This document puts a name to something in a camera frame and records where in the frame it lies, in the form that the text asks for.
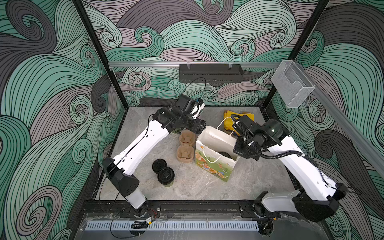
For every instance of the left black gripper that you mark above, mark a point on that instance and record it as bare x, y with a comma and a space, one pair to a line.
198, 126

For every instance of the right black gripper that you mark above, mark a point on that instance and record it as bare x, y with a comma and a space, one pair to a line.
238, 149

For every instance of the white paper takeout bag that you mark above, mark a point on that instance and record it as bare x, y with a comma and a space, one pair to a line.
208, 145

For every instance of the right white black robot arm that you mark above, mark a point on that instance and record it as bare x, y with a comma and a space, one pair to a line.
317, 199

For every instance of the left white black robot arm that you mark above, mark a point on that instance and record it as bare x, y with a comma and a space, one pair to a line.
120, 169

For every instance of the brown pulp cup carrier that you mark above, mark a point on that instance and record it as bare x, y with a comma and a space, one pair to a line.
186, 151

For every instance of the stack of black cup lids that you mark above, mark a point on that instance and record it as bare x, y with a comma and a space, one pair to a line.
158, 165

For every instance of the black wall-mounted tray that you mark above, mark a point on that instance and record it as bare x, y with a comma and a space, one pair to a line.
211, 74

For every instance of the clear acrylic wall holder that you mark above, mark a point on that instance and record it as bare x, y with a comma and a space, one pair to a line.
293, 83

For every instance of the aluminium rail back wall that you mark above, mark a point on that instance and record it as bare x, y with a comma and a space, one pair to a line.
152, 64

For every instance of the aluminium rail wall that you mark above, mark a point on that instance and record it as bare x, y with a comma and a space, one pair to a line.
341, 102
152, 64

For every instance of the aluminium rail right wall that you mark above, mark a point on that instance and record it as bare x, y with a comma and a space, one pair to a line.
341, 102

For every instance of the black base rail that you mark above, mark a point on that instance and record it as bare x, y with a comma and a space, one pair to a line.
168, 208

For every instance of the white slotted cable duct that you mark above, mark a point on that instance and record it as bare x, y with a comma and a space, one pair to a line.
175, 226

